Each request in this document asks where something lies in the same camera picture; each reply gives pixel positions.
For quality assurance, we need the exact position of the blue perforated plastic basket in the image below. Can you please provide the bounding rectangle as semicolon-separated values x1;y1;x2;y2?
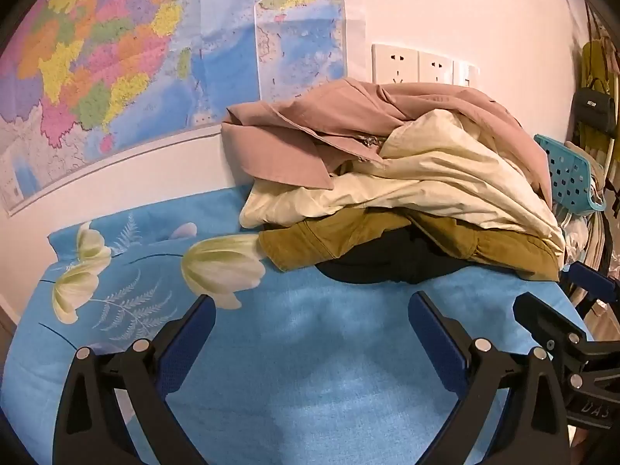
534;134;606;215

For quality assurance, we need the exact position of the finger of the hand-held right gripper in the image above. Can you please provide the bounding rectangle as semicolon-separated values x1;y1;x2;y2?
513;293;601;355
559;260;620;323

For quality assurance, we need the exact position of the large colourful wall map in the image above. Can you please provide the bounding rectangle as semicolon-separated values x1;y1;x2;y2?
0;0;348;217

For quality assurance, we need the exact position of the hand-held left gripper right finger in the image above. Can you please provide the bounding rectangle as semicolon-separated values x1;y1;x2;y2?
408;292;572;465

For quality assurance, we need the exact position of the black handbag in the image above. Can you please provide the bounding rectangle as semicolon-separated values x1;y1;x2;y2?
572;86;617;134

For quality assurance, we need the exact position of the beige cloth bag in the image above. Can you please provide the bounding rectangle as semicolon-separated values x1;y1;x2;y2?
584;203;620;278

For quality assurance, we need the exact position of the yellow-green hanging garment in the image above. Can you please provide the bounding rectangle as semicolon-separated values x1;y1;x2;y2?
579;36;620;168

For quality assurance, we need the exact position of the mustard brown garment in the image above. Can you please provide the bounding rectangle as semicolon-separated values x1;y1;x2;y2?
259;207;563;282

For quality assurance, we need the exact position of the black garment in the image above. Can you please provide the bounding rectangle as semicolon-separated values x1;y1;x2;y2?
315;227;475;286

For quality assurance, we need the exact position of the pink coat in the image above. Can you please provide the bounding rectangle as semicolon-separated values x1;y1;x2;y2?
221;77;553;204

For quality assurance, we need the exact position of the white wall switch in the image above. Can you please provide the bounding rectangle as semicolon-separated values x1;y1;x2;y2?
453;59;481;90

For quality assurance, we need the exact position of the blue floral bed sheet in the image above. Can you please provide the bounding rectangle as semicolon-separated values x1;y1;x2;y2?
0;186;598;465

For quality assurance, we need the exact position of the cream garment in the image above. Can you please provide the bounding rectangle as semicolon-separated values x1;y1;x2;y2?
239;109;567;267

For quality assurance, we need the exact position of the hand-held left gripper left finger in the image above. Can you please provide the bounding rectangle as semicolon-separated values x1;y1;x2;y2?
53;294;217;465

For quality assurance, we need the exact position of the white wall socket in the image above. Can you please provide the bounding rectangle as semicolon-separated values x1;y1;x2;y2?
418;51;455;84
371;43;420;85

